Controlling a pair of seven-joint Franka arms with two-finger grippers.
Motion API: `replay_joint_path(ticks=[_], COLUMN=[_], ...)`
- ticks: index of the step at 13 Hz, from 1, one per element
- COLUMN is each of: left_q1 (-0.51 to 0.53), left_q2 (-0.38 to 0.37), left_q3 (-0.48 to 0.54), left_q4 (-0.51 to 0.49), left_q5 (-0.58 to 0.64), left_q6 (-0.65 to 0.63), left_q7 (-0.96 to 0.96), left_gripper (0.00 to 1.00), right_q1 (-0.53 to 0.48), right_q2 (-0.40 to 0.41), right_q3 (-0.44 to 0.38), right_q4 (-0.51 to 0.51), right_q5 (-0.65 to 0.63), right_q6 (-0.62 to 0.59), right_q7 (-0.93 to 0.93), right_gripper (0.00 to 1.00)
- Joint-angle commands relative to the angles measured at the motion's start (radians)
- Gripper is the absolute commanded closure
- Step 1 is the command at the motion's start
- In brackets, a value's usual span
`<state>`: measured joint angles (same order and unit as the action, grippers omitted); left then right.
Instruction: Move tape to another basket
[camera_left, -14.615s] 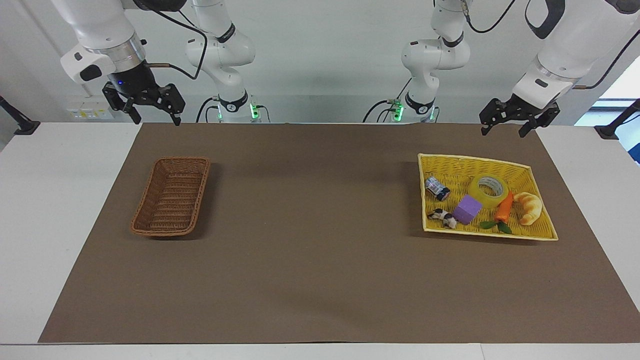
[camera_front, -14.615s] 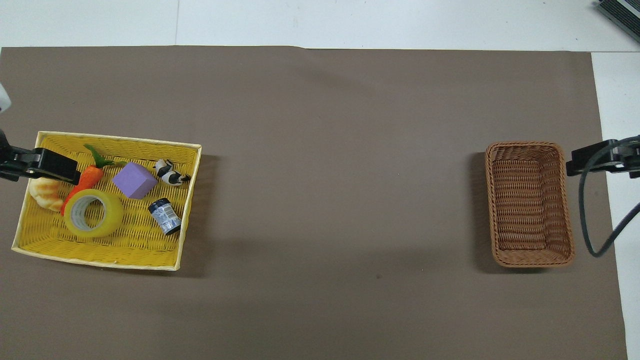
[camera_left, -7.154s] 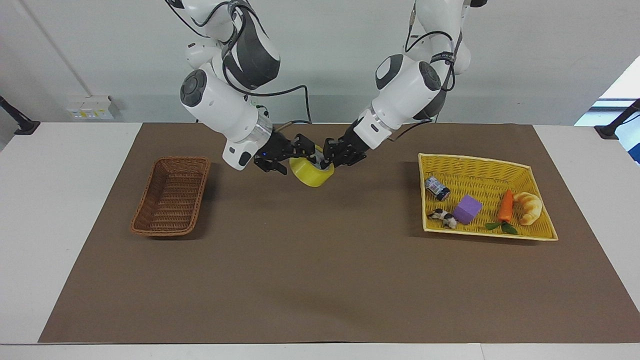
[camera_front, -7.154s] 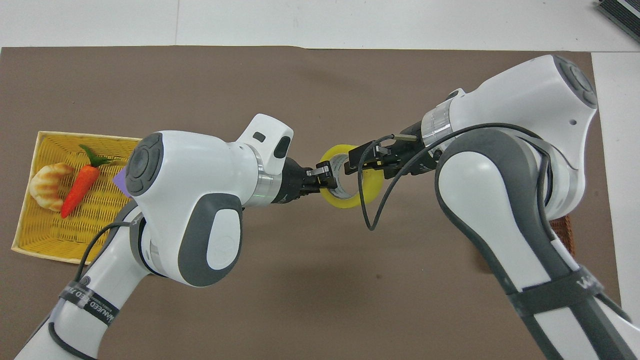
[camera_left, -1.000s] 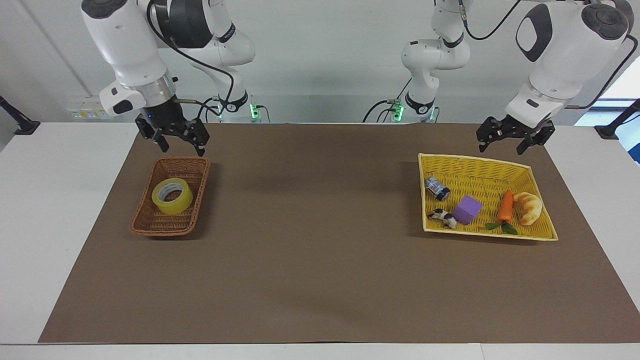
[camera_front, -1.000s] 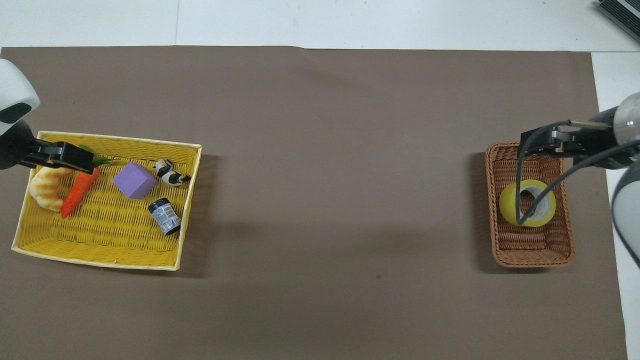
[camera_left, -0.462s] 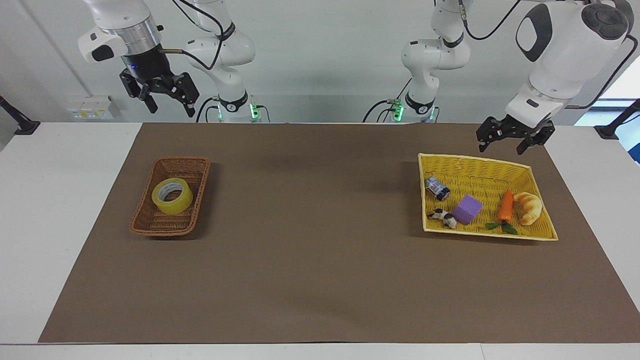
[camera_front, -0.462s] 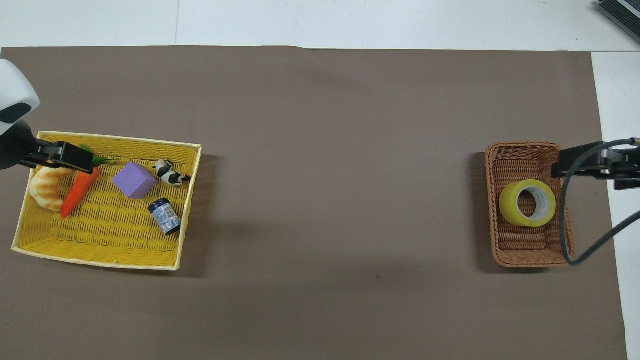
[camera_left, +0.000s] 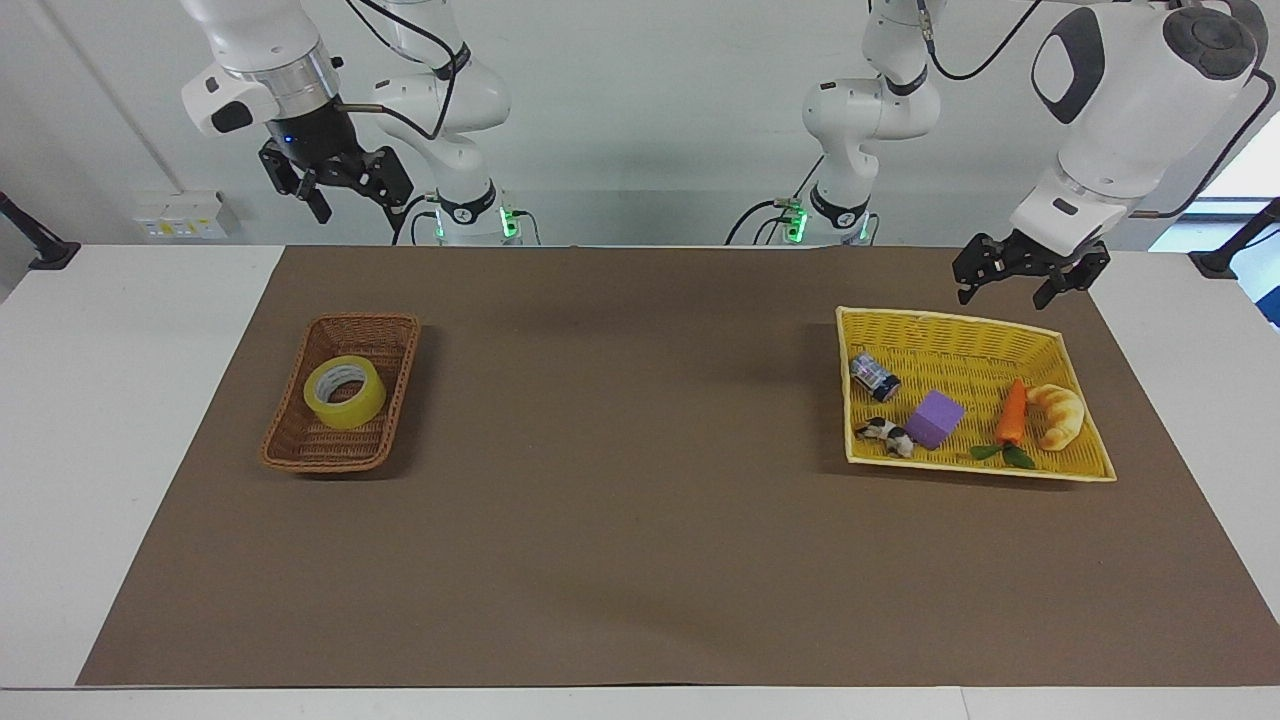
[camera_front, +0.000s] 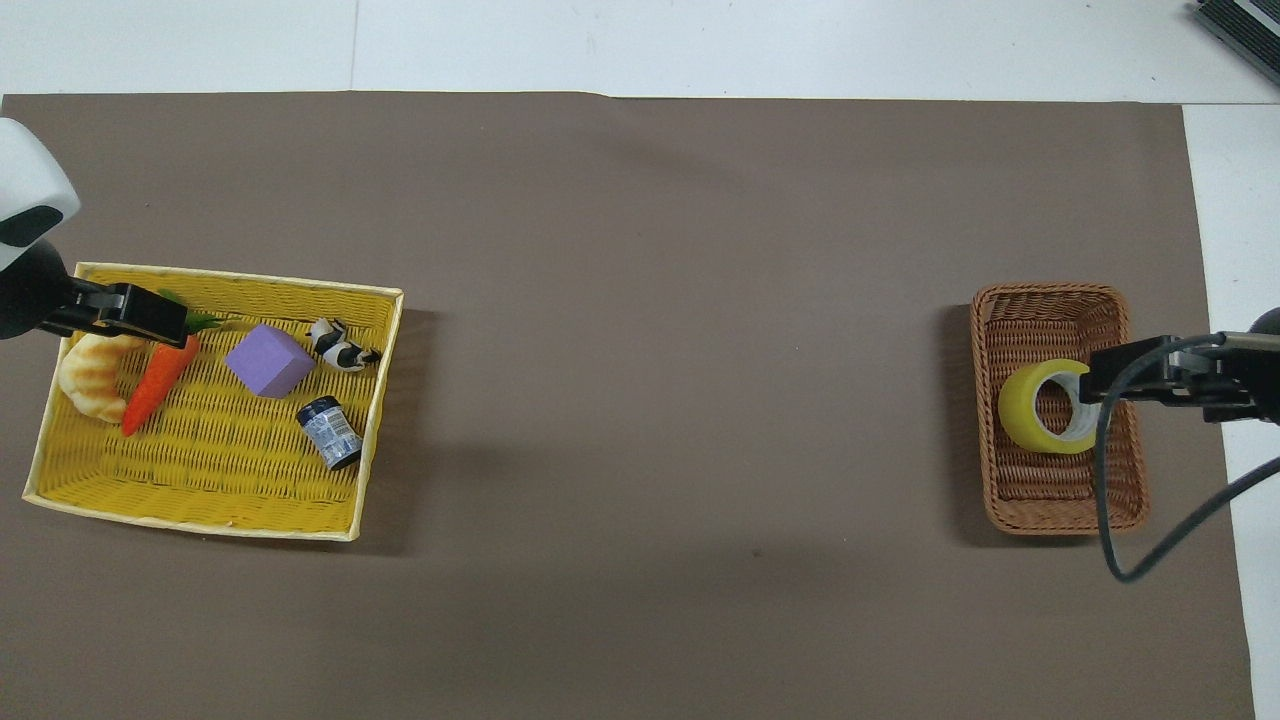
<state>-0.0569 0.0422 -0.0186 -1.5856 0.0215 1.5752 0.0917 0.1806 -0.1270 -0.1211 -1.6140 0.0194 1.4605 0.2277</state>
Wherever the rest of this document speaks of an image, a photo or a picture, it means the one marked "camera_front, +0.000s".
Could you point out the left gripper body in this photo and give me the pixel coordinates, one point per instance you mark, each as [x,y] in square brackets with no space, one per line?
[30,295]

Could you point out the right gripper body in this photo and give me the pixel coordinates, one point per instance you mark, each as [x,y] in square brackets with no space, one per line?
[1262,385]

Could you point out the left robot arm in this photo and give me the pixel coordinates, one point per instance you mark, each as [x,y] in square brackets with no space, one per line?
[28,180]

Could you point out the yellow woven basket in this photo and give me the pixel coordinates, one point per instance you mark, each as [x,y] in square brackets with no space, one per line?
[220,440]

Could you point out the yellow tape roll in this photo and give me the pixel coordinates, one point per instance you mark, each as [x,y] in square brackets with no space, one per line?
[1020,410]

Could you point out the brown wicker basket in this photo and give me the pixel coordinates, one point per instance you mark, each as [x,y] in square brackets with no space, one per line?
[1040,495]

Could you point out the toy croissant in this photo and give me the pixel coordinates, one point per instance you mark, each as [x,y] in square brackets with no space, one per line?
[88,385]

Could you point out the orange toy carrot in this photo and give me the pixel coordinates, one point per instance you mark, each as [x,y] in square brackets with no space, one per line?
[155,385]

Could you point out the purple foam cube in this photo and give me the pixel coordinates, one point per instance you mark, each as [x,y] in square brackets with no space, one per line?
[268,362]

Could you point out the black and white cow figurine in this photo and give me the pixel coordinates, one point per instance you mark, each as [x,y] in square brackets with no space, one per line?
[338,348]

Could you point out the small jar with black lid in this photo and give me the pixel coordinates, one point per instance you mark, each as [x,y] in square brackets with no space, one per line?
[330,433]

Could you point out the black stand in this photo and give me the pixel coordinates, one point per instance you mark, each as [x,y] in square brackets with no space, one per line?
[1245,25]

